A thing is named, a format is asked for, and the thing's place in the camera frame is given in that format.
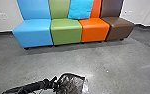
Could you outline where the brown sofa chair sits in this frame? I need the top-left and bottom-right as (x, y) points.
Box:
(100, 0), (136, 42)

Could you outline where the dark translucent trash bag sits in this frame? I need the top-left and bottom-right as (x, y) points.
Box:
(55, 72), (89, 94)

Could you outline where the white double wall outlet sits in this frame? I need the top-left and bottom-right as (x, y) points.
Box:
(124, 9), (133, 15)

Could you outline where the green sofa chair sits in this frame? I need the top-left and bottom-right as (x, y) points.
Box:
(48, 0), (84, 46)

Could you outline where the orange sofa chair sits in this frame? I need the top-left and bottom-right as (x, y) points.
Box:
(78, 0), (111, 44)

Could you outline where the blue sofa chair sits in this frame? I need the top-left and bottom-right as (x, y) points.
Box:
(12, 0), (54, 50)

